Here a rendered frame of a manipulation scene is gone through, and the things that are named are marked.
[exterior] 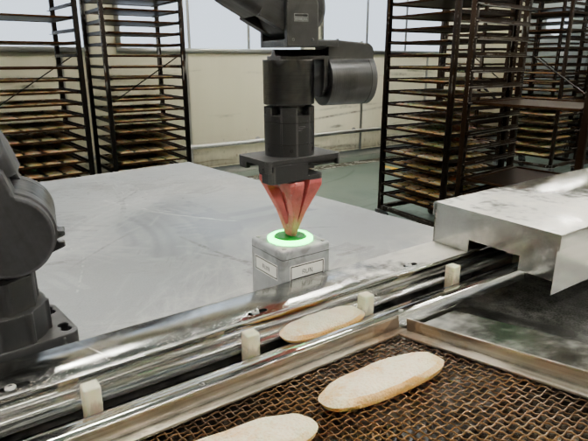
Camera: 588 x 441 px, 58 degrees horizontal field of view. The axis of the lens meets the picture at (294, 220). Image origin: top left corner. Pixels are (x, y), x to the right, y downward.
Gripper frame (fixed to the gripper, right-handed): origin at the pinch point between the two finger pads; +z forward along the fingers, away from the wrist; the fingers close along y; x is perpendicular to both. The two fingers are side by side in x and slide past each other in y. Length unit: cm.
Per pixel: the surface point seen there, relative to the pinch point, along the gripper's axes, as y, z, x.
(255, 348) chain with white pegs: 13.4, 5.2, 13.6
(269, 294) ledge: 6.9, 4.6, 5.7
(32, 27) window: -54, -43, -426
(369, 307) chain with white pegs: -0.5, 5.2, 13.6
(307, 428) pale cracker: 20.0, -0.1, 30.2
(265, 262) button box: 3.6, 3.7, -0.1
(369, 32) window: -409, -45, -426
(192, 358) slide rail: 18.4, 5.7, 10.9
